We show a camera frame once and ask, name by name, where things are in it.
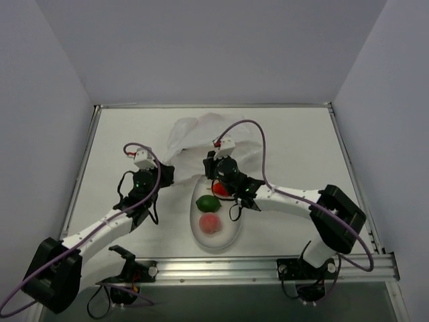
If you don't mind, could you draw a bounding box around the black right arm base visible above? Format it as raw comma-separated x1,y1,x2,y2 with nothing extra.
276,242,342,307

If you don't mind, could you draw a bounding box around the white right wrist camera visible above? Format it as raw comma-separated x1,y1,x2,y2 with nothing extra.
213,136,235,160

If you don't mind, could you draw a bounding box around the green fake lime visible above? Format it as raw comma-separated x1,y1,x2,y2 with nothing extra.
196,195,221,213

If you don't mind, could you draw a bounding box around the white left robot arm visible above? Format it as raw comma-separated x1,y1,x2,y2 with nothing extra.
20,164,175,314

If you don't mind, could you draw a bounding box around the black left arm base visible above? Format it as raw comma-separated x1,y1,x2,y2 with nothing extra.
97,245,158,308

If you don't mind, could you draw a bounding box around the pink fake fruit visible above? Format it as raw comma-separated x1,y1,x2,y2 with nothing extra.
198,213,222,235

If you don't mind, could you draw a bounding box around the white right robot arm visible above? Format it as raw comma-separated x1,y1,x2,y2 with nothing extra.
203,151,371,277

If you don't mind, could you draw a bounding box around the white oval plate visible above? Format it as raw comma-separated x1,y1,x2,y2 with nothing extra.
190,176,241,251

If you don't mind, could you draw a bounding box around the aluminium front rail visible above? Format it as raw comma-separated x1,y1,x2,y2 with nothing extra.
81,252,400,290

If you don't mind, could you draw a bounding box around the red fake fruit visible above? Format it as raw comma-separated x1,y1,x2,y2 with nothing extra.
211,182,230,198

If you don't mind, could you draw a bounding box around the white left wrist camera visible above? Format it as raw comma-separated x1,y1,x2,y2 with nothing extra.
133,149,157,170

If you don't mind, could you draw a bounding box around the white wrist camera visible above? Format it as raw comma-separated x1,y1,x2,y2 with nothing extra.
133,149,157,170
213,136,235,160

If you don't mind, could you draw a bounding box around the white plastic bag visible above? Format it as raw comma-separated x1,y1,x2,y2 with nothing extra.
162,113,262,184

